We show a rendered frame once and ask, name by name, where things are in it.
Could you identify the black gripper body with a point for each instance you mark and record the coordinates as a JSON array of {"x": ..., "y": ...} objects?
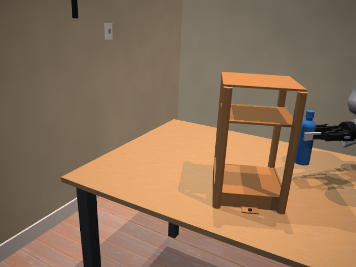
[{"x": 348, "y": 127}]

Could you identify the blue bottle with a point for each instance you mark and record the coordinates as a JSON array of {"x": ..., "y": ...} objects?
[{"x": 304, "y": 149}]

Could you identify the brown wooden shelving unit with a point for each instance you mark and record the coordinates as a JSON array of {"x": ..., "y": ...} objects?
[{"x": 256, "y": 187}]

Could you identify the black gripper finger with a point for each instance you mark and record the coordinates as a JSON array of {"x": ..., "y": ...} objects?
[
  {"x": 324, "y": 127},
  {"x": 327, "y": 136}
]

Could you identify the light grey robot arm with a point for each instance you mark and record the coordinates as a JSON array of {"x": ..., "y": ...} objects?
[{"x": 352, "y": 108}]

